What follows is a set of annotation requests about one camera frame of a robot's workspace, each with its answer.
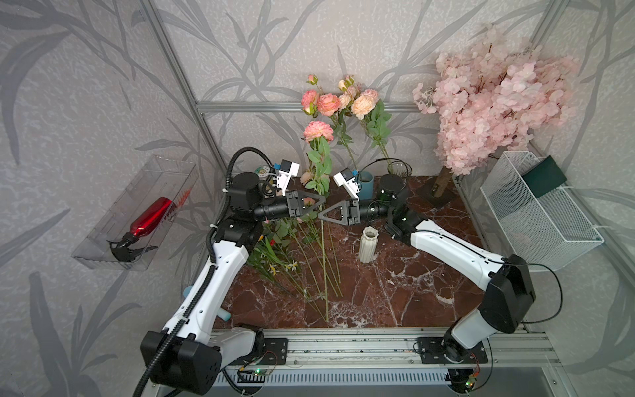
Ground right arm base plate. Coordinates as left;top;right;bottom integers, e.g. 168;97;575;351
413;337;489;365

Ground pink peach rose stem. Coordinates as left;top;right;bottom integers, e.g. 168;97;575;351
301;74;358;170

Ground small white yellow flowers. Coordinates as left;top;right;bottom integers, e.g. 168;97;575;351
268;261;299;276

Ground white ribbed vase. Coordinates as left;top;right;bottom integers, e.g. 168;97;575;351
358;227;379;264

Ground teal ceramic vase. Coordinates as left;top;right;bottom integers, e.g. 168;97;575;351
358;171;375;201

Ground pink white rose stem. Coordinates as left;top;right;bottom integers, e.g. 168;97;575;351
337;74;380;103

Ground white wire mesh basket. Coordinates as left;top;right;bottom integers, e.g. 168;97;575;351
481;152;605;271

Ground cream peach rose stem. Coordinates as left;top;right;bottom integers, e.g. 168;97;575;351
334;94;392;166

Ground dark green card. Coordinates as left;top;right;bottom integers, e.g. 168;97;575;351
521;156;567;199

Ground teal plastic scraper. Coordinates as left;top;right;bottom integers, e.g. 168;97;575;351
182;286;232;322

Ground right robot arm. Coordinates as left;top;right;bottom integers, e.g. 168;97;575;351
318;168;537;363

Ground pink cherry blossom tree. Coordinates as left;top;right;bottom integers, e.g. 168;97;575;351
413;26;580;208

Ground small pink rose stem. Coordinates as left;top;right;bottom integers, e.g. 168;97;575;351
295;216;343;298

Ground clear glass vase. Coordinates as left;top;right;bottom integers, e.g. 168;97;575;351
387;160;413;180

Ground aluminium front rail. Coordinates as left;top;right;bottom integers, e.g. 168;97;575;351
202;328;562;371

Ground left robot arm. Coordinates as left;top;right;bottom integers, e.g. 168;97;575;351
133;147;310;396

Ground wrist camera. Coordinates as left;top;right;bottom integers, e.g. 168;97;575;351
333;168;360;200
271;160;300;196

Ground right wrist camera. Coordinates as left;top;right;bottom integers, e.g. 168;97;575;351
333;168;360;200

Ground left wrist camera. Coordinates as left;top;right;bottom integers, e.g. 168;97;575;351
271;160;300;196

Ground single pink rose stem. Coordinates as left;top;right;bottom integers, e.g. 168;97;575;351
300;121;333;323

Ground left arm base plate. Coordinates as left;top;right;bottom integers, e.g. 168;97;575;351
258;337;289;366

